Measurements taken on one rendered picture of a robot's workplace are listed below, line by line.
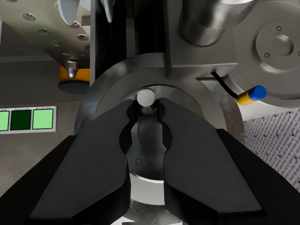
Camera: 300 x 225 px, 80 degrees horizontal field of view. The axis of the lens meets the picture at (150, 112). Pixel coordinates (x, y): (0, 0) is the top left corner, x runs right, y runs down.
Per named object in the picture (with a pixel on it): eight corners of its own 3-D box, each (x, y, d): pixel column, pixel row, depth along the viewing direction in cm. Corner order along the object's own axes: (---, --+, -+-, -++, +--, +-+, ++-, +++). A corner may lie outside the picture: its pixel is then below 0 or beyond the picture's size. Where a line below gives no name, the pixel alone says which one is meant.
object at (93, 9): (95, -71, 20) (94, 90, 17) (126, 43, 43) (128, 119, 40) (91, -70, 20) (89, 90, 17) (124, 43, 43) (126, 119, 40)
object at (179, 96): (135, 202, 13) (94, 107, 14) (137, 193, 15) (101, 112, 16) (227, 155, 13) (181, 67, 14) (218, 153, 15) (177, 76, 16)
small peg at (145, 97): (160, 91, 11) (152, 112, 11) (159, 101, 14) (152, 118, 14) (139, 83, 11) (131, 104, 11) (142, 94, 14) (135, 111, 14)
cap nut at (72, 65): (75, 60, 49) (75, 76, 49) (81, 66, 53) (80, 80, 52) (62, 61, 50) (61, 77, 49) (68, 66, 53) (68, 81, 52)
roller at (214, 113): (218, 61, 16) (238, 199, 14) (177, 110, 42) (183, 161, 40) (88, 72, 16) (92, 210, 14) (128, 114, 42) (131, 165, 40)
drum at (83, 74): (104, 42, 229) (104, 93, 218) (71, 44, 230) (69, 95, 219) (92, 19, 185) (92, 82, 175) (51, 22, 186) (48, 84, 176)
